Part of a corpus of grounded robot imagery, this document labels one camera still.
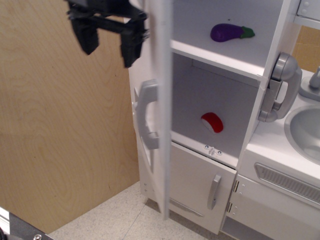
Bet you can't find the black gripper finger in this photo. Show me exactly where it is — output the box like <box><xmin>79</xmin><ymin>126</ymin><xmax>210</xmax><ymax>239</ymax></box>
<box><xmin>120</xmin><ymin>29</ymin><xmax>148</xmax><ymax>68</ymax></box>
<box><xmin>71</xmin><ymin>18</ymin><xmax>99</xmax><ymax>55</ymax></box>

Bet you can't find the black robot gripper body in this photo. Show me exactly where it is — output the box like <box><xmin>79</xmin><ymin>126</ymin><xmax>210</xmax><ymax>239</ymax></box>
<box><xmin>68</xmin><ymin>0</ymin><xmax>148</xmax><ymax>38</ymax></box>

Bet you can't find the white toy fridge door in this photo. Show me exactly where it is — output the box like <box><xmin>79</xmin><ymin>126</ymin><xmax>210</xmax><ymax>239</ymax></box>
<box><xmin>129</xmin><ymin>0</ymin><xmax>173</xmax><ymax>220</ymax></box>

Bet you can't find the white toy fridge cabinet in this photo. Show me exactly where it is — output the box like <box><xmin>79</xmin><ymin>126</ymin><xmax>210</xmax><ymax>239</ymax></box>
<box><xmin>170</xmin><ymin>0</ymin><xmax>300</xmax><ymax>177</ymax></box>

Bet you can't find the purple toy eggplant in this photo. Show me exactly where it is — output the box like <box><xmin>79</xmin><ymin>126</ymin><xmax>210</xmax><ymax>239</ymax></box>
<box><xmin>210</xmin><ymin>23</ymin><xmax>256</xmax><ymax>43</ymax></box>

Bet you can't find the red toy food slice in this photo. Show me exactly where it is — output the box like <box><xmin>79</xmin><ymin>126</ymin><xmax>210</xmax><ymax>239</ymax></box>
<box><xmin>201</xmin><ymin>112</ymin><xmax>224</xmax><ymax>134</ymax></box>

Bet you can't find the grey toy telephone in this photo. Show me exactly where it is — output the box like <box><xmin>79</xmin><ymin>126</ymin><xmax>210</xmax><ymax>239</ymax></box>
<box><xmin>258</xmin><ymin>52</ymin><xmax>303</xmax><ymax>123</ymax></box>

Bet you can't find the white lower freezer door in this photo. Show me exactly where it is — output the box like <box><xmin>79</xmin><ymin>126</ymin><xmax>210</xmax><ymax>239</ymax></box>
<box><xmin>139</xmin><ymin>139</ymin><xmax>237</xmax><ymax>235</ymax></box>

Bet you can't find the white upper cabinet corner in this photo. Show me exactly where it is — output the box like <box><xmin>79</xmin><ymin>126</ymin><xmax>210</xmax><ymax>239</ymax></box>
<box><xmin>294</xmin><ymin>0</ymin><xmax>320</xmax><ymax>29</ymax></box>

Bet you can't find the grey toy faucet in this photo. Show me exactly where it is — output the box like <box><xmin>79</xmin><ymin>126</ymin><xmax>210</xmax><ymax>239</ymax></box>
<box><xmin>298</xmin><ymin>67</ymin><xmax>320</xmax><ymax>102</ymax></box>

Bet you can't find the grey toy sink basin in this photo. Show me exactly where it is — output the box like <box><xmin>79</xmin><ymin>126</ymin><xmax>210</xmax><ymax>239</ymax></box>
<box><xmin>284</xmin><ymin>104</ymin><xmax>320</xmax><ymax>165</ymax></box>

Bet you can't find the white toy kitchen counter unit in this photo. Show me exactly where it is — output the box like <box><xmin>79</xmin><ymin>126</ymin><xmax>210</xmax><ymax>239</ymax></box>
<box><xmin>219</xmin><ymin>68</ymin><xmax>320</xmax><ymax>240</ymax></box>

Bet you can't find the black base with screw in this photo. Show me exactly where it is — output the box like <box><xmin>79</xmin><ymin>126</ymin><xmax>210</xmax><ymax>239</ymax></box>
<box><xmin>0</xmin><ymin>207</ymin><xmax>52</xmax><ymax>240</ymax></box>

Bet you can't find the grey vent panel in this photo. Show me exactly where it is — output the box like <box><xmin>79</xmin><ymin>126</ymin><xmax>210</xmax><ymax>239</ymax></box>
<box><xmin>253</xmin><ymin>162</ymin><xmax>320</xmax><ymax>209</ymax></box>

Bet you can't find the grey fridge door handle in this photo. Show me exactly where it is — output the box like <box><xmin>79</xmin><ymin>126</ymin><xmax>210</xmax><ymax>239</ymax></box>
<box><xmin>136</xmin><ymin>79</ymin><xmax>160</xmax><ymax>150</ymax></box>

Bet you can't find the grey freezer door handle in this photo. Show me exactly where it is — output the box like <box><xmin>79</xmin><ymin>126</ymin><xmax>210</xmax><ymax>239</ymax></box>
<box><xmin>207</xmin><ymin>174</ymin><xmax>222</xmax><ymax>210</ymax></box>

